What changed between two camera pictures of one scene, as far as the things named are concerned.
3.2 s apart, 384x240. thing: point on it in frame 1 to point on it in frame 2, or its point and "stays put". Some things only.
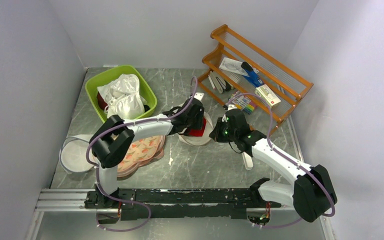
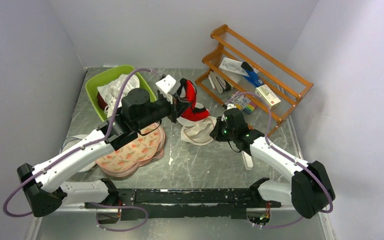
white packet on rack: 233,66 stays put
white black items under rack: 219,83 stays put
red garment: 197,132 to 192,112
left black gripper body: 196,123 to 173,108
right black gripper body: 223,133 stays put
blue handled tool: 253,78 stays put
